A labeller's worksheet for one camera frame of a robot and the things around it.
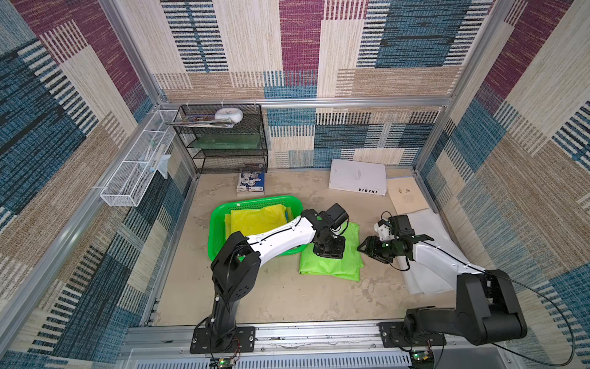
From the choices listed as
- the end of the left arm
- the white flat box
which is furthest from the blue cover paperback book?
the end of the left arm

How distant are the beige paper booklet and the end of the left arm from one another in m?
0.45

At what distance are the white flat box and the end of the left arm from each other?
410mm

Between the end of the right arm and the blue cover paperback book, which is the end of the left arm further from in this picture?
the blue cover paperback book

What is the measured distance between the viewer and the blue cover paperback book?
1.11 metres

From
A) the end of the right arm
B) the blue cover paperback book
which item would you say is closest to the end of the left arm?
the end of the right arm

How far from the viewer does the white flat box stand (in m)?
1.11

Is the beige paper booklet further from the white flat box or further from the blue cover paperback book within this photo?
the blue cover paperback book

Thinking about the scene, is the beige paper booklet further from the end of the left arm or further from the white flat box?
the end of the left arm

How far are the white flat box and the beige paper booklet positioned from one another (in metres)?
0.04

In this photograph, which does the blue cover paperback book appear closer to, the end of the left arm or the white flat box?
the white flat box

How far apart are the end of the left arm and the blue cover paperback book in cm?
49

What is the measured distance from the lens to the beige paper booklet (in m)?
1.08

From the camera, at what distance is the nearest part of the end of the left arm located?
68 cm

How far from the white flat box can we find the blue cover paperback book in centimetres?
33
